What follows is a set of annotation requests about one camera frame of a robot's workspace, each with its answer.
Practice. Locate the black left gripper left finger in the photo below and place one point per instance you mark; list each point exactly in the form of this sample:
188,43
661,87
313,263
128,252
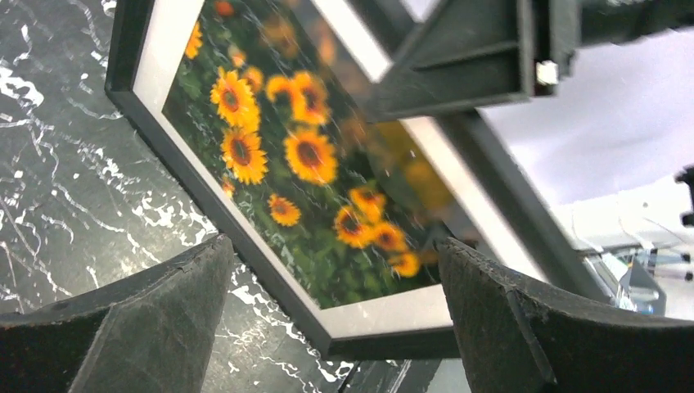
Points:
152,331

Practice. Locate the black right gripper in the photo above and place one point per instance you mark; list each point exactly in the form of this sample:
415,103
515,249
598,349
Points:
468,54

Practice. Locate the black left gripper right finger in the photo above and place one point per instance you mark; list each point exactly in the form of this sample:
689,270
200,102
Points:
518,334

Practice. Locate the white mat board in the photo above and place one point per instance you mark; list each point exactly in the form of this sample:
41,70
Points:
410,311

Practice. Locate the sunflower photo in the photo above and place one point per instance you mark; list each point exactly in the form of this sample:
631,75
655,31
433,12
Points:
266,98

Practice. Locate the black picture frame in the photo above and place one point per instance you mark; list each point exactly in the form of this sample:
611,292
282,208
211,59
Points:
491,166

